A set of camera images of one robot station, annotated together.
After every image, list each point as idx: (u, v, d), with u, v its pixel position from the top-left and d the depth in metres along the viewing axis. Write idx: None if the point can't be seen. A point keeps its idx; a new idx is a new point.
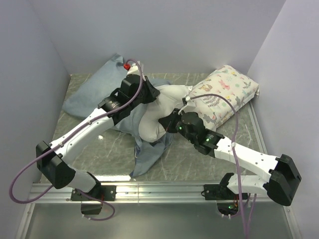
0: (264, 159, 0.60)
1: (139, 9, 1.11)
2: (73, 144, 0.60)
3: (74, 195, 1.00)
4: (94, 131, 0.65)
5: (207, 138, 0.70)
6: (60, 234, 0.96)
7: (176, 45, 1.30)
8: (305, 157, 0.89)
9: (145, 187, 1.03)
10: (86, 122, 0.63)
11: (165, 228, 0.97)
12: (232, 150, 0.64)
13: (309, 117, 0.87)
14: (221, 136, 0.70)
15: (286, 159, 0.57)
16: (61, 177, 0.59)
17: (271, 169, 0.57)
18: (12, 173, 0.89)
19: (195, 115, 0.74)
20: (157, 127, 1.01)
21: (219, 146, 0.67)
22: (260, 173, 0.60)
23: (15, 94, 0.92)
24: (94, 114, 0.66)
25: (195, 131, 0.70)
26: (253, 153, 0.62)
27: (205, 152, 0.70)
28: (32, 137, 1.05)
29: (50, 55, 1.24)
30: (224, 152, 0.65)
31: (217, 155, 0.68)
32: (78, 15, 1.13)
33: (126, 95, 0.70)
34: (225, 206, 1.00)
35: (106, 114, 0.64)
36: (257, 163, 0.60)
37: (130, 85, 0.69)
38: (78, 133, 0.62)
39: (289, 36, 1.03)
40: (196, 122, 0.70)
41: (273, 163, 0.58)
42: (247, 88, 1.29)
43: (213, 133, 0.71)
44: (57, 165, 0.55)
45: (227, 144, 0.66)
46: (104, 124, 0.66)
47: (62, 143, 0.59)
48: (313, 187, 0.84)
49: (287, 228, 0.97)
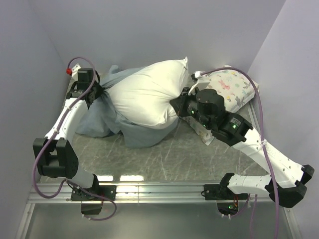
0: (292, 168, 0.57)
1: (139, 9, 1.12)
2: (67, 128, 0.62)
3: (74, 195, 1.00)
4: (76, 116, 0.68)
5: (234, 125, 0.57)
6: (61, 233, 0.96)
7: (177, 45, 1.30)
8: (304, 157, 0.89)
9: (145, 187, 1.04)
10: (67, 108, 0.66)
11: (165, 228, 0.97)
12: (262, 149, 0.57)
13: (309, 117, 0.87)
14: (248, 125, 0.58)
15: (311, 172, 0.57)
16: (70, 162, 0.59)
17: (297, 180, 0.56)
18: (12, 173, 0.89)
19: (214, 92, 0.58)
20: (167, 109, 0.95)
21: (246, 138, 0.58)
22: (281, 179, 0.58)
23: (15, 94, 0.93)
24: (68, 103, 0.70)
25: (214, 113, 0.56)
26: (283, 158, 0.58)
27: (226, 140, 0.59)
28: (32, 136, 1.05)
29: (50, 55, 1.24)
30: (252, 148, 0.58)
31: (239, 145, 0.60)
32: (77, 14, 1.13)
33: (85, 82, 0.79)
34: (225, 206, 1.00)
35: (79, 97, 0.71)
36: (285, 170, 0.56)
37: (87, 73, 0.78)
38: (66, 120, 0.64)
39: (289, 36, 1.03)
40: (216, 101, 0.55)
41: (299, 173, 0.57)
42: (247, 88, 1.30)
43: (238, 117, 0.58)
44: (65, 145, 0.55)
45: (256, 139, 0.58)
46: (81, 107, 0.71)
47: (57, 130, 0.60)
48: (312, 188, 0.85)
49: (287, 228, 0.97)
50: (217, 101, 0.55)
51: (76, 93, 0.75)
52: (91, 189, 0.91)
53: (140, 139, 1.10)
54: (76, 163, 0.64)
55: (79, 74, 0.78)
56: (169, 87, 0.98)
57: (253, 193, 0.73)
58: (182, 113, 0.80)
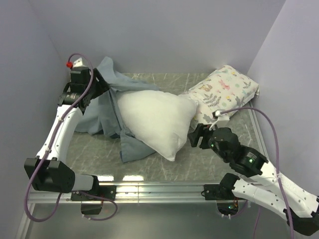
0: (307, 197, 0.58)
1: (139, 9, 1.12)
2: (59, 144, 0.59)
3: (73, 195, 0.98)
4: (70, 126, 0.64)
5: (250, 159, 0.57)
6: (60, 233, 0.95)
7: (177, 44, 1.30)
8: (304, 156, 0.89)
9: (145, 187, 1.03)
10: (58, 120, 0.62)
11: (165, 227, 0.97)
12: (278, 182, 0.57)
13: (309, 116, 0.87)
14: (263, 158, 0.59)
15: None
16: (65, 179, 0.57)
17: (313, 211, 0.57)
18: (12, 172, 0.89)
19: (229, 130, 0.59)
20: (176, 144, 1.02)
21: (262, 172, 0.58)
22: (297, 208, 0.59)
23: (15, 94, 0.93)
24: (60, 112, 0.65)
25: (231, 148, 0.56)
26: (298, 188, 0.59)
27: (242, 173, 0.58)
28: (32, 136, 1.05)
29: (50, 55, 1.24)
30: (267, 181, 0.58)
31: (255, 178, 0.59)
32: (77, 14, 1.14)
33: (80, 84, 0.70)
34: (225, 206, 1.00)
35: (72, 105, 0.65)
36: (301, 201, 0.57)
37: (81, 73, 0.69)
38: (58, 133, 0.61)
39: (289, 36, 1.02)
40: (231, 138, 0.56)
41: (314, 203, 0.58)
42: (247, 88, 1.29)
43: (254, 151, 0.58)
44: (58, 166, 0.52)
45: (271, 172, 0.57)
46: (75, 118, 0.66)
47: (49, 148, 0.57)
48: (312, 187, 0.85)
49: (287, 228, 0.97)
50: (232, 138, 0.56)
51: (68, 98, 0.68)
52: (91, 188, 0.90)
53: (139, 149, 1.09)
54: (71, 176, 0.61)
55: (71, 75, 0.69)
56: (174, 123, 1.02)
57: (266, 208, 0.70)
58: (202, 145, 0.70)
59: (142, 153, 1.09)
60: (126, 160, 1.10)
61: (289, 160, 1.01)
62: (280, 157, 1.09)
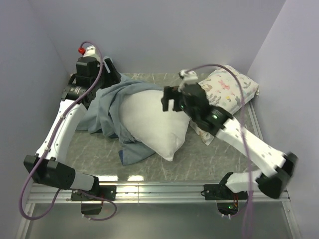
0: (272, 154, 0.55)
1: (139, 10, 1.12)
2: (59, 143, 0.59)
3: (74, 195, 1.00)
4: (71, 123, 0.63)
5: (215, 116, 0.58)
6: (60, 233, 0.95)
7: (176, 44, 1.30)
8: (304, 156, 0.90)
9: (145, 187, 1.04)
10: (60, 117, 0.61)
11: (164, 227, 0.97)
12: (241, 136, 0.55)
13: (309, 116, 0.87)
14: (229, 115, 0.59)
15: (293, 158, 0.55)
16: (64, 176, 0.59)
17: (278, 167, 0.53)
18: (11, 172, 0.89)
19: (198, 85, 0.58)
20: (174, 145, 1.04)
21: (227, 127, 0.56)
22: (263, 167, 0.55)
23: (15, 93, 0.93)
24: (62, 108, 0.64)
25: (198, 104, 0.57)
26: (263, 145, 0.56)
27: (208, 130, 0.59)
28: (32, 136, 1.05)
29: (49, 55, 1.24)
30: (231, 137, 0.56)
31: (220, 136, 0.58)
32: (77, 14, 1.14)
33: (85, 77, 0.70)
34: (225, 206, 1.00)
35: (75, 101, 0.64)
36: (265, 157, 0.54)
37: (87, 65, 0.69)
38: (59, 131, 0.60)
39: (289, 36, 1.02)
40: (198, 92, 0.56)
41: (281, 159, 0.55)
42: (247, 88, 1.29)
43: (220, 108, 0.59)
44: (56, 167, 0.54)
45: (235, 127, 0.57)
46: (78, 114, 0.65)
47: (48, 147, 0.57)
48: (312, 187, 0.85)
49: (287, 228, 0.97)
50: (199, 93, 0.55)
51: (72, 91, 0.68)
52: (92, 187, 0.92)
53: (137, 151, 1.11)
54: (71, 173, 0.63)
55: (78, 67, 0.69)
56: (172, 126, 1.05)
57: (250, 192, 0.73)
58: (174, 108, 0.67)
59: (141, 154, 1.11)
60: (125, 162, 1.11)
61: None
62: None
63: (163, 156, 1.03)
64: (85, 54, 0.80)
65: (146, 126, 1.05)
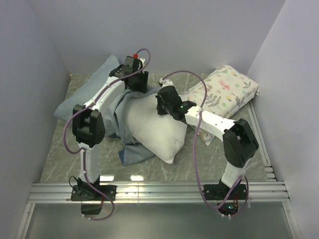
0: (224, 121, 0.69)
1: (139, 9, 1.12)
2: (102, 102, 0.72)
3: (74, 195, 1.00)
4: (113, 91, 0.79)
5: (182, 106, 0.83)
6: (60, 233, 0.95)
7: (176, 44, 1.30)
8: (303, 156, 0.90)
9: (145, 187, 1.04)
10: (107, 84, 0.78)
11: (164, 228, 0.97)
12: (198, 114, 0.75)
13: (308, 116, 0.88)
14: (193, 104, 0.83)
15: (242, 122, 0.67)
16: (99, 131, 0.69)
17: (226, 128, 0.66)
18: (12, 172, 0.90)
19: (171, 86, 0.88)
20: (174, 147, 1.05)
21: (189, 111, 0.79)
22: (219, 133, 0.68)
23: (15, 94, 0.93)
24: (109, 80, 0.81)
25: (168, 99, 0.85)
26: (217, 117, 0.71)
27: (178, 118, 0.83)
28: (32, 136, 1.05)
29: (50, 55, 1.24)
30: (193, 116, 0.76)
31: (188, 121, 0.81)
32: (77, 14, 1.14)
33: (130, 67, 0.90)
34: (225, 205, 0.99)
35: (120, 78, 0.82)
36: (217, 124, 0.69)
37: (133, 59, 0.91)
38: (104, 94, 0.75)
39: (289, 36, 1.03)
40: (169, 90, 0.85)
41: (231, 124, 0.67)
42: (247, 88, 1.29)
43: (187, 101, 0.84)
44: (97, 116, 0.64)
45: (197, 110, 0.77)
46: (118, 87, 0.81)
47: (94, 101, 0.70)
48: (312, 186, 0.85)
49: (287, 228, 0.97)
50: (170, 90, 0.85)
51: (118, 73, 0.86)
52: (92, 185, 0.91)
53: (138, 153, 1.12)
54: (103, 135, 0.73)
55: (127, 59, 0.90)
56: (172, 130, 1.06)
57: (231, 190, 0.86)
58: (160, 112, 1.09)
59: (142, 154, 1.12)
60: (125, 162, 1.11)
61: (288, 160, 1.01)
62: (280, 157, 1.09)
63: (164, 158, 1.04)
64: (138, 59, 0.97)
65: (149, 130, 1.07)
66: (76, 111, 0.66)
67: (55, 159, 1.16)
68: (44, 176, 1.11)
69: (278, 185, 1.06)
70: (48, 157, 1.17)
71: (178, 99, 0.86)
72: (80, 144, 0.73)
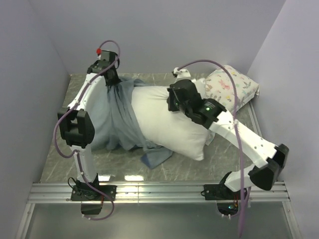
0: (264, 145, 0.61)
1: (139, 10, 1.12)
2: (86, 100, 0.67)
3: (74, 195, 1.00)
4: (95, 89, 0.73)
5: (207, 108, 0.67)
6: (60, 233, 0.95)
7: (176, 45, 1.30)
8: (303, 156, 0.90)
9: (145, 187, 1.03)
10: (87, 83, 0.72)
11: (164, 228, 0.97)
12: (234, 128, 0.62)
13: (308, 116, 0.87)
14: (222, 109, 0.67)
15: (285, 149, 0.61)
16: (88, 131, 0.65)
17: (269, 157, 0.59)
18: (12, 172, 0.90)
19: (188, 81, 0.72)
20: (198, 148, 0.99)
21: (219, 119, 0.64)
22: (255, 158, 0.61)
23: (16, 94, 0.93)
24: (88, 77, 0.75)
25: (187, 97, 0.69)
26: (256, 137, 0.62)
27: (201, 121, 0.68)
28: (32, 136, 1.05)
29: (50, 55, 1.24)
30: (225, 128, 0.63)
31: (214, 127, 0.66)
32: (77, 14, 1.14)
33: (106, 61, 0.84)
34: (225, 206, 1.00)
35: (99, 73, 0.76)
36: (257, 148, 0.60)
37: (109, 54, 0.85)
38: (86, 93, 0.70)
39: (289, 37, 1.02)
40: (188, 86, 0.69)
41: (272, 150, 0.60)
42: (247, 88, 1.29)
43: (213, 102, 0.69)
44: (84, 114, 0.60)
45: (228, 120, 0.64)
46: (100, 83, 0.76)
47: (78, 101, 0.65)
48: (312, 186, 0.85)
49: (287, 228, 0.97)
50: (188, 86, 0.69)
51: (96, 68, 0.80)
52: (91, 184, 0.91)
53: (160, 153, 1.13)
54: (93, 133, 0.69)
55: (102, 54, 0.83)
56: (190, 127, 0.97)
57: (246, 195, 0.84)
58: (171, 108, 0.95)
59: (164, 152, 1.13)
60: (152, 164, 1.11)
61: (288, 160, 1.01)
62: None
63: (194, 156, 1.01)
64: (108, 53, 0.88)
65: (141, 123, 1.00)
66: (61, 115, 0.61)
67: (55, 159, 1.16)
68: (44, 176, 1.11)
69: (278, 185, 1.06)
70: (48, 157, 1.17)
71: (198, 97, 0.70)
72: (73, 146, 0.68)
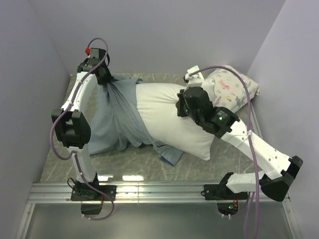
0: (278, 158, 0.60)
1: (139, 10, 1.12)
2: (79, 100, 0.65)
3: (74, 195, 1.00)
4: (87, 88, 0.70)
5: (220, 117, 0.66)
6: (60, 233, 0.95)
7: (176, 45, 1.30)
8: (303, 156, 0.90)
9: (145, 187, 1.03)
10: (79, 82, 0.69)
11: (164, 227, 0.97)
12: (247, 139, 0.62)
13: (308, 116, 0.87)
14: (235, 118, 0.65)
15: (299, 162, 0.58)
16: (84, 131, 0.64)
17: (283, 170, 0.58)
18: (12, 172, 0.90)
19: (199, 89, 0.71)
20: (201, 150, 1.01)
21: (233, 129, 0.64)
22: (269, 170, 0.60)
23: (15, 93, 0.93)
24: (79, 76, 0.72)
25: (200, 105, 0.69)
26: (270, 148, 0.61)
27: (213, 131, 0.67)
28: (31, 136, 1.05)
29: (50, 55, 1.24)
30: (238, 138, 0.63)
31: (226, 137, 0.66)
32: (77, 14, 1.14)
33: (96, 59, 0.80)
34: (225, 206, 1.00)
35: (89, 71, 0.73)
36: (271, 160, 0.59)
37: (98, 51, 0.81)
38: (78, 92, 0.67)
39: (290, 37, 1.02)
40: (200, 95, 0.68)
41: (287, 163, 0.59)
42: (247, 88, 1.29)
43: (226, 110, 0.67)
44: (79, 115, 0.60)
45: (241, 130, 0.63)
46: (91, 82, 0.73)
47: (72, 102, 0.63)
48: (312, 186, 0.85)
49: (287, 228, 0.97)
50: (202, 96, 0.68)
51: (86, 67, 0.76)
52: (91, 184, 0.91)
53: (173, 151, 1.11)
54: (90, 132, 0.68)
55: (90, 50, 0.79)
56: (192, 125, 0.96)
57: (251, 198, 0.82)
58: (180, 113, 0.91)
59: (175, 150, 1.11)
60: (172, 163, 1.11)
61: None
62: None
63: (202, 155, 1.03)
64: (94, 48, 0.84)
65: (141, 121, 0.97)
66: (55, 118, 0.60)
67: (55, 160, 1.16)
68: (44, 176, 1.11)
69: None
70: (48, 157, 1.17)
71: (210, 105, 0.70)
72: (70, 148, 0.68)
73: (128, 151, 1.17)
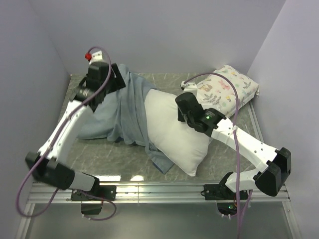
0: (264, 149, 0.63)
1: (139, 10, 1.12)
2: (61, 144, 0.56)
3: (74, 195, 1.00)
4: (77, 124, 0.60)
5: (208, 116, 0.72)
6: (60, 233, 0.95)
7: (176, 45, 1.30)
8: (303, 157, 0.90)
9: (145, 187, 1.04)
10: (66, 118, 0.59)
11: (164, 227, 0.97)
12: (233, 134, 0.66)
13: (309, 116, 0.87)
14: (222, 116, 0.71)
15: (286, 153, 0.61)
16: (63, 179, 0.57)
17: (269, 160, 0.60)
18: (12, 172, 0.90)
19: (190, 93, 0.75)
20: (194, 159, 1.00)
21: (218, 126, 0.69)
22: (256, 162, 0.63)
23: (15, 93, 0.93)
24: (71, 108, 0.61)
25: (189, 107, 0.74)
26: (255, 142, 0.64)
27: (203, 129, 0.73)
28: (31, 136, 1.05)
29: (50, 55, 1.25)
30: (224, 134, 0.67)
31: (214, 135, 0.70)
32: (77, 14, 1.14)
33: (96, 80, 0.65)
34: (225, 206, 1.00)
35: (82, 103, 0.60)
36: (256, 152, 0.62)
37: (99, 70, 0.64)
38: (62, 132, 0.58)
39: (289, 37, 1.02)
40: (189, 98, 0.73)
41: (272, 153, 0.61)
42: (247, 88, 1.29)
43: (214, 111, 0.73)
44: (55, 167, 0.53)
45: (228, 126, 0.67)
46: (83, 114, 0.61)
47: (50, 147, 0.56)
48: (312, 186, 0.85)
49: (287, 228, 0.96)
50: (189, 98, 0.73)
51: (81, 94, 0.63)
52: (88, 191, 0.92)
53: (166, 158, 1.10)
54: (72, 174, 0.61)
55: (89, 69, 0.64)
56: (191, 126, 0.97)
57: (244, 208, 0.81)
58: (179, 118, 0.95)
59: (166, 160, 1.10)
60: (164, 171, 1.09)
61: None
62: None
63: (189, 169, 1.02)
64: (94, 60, 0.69)
65: (143, 115, 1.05)
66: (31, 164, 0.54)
67: None
68: None
69: None
70: None
71: (199, 107, 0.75)
72: None
73: (128, 151, 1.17)
